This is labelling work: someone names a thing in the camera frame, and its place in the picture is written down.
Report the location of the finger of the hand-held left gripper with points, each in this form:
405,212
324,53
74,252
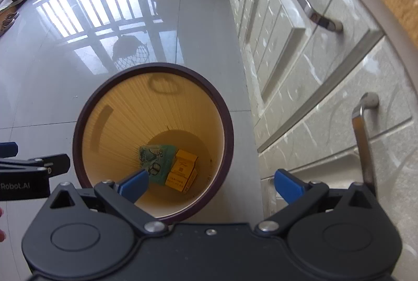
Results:
8,149
58,162

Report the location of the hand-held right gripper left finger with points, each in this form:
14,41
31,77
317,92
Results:
135,184

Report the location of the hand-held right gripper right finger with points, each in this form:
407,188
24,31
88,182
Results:
289,186

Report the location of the yellow bin with dark rim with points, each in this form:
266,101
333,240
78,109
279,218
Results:
130,98

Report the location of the person's left hand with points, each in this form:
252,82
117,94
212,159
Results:
2,236

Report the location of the green packet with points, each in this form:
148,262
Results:
160,157

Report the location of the yellow cardboard box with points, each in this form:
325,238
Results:
183,170

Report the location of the white cabinet drawers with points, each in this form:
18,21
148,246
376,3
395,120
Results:
284,72

